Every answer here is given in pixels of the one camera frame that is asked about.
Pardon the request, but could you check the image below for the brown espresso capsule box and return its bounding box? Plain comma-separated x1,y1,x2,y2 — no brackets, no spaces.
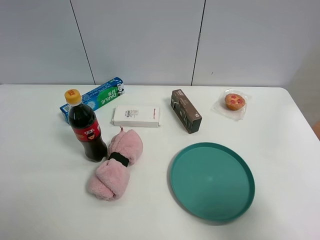
170,89,202,134

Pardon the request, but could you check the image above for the white flat box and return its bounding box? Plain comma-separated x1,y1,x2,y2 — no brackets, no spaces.
112,105,160,128

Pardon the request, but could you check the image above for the blue green toothpaste box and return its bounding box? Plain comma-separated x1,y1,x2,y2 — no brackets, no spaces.
60,77,125,127

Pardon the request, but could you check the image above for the wrapped small cake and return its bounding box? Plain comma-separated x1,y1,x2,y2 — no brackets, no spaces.
211,89,251,121

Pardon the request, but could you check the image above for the cola bottle yellow cap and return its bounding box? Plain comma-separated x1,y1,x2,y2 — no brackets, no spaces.
64,89,108,163

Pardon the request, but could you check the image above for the teal round plate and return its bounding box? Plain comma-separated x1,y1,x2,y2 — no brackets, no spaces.
169,142,256,223

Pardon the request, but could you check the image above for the pink rolled towel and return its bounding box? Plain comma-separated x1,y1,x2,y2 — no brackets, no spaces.
87,127,143,201

